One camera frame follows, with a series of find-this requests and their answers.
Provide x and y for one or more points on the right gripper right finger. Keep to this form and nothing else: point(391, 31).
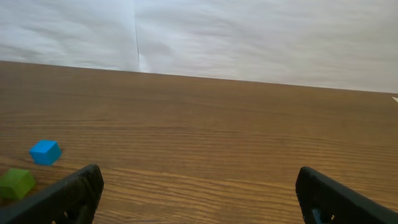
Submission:
point(335, 199)

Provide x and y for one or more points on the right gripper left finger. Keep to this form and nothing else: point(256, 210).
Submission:
point(62, 199)

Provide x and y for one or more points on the green cube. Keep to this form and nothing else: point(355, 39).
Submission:
point(15, 183)

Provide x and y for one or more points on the blue cube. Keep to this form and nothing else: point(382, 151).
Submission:
point(45, 152)

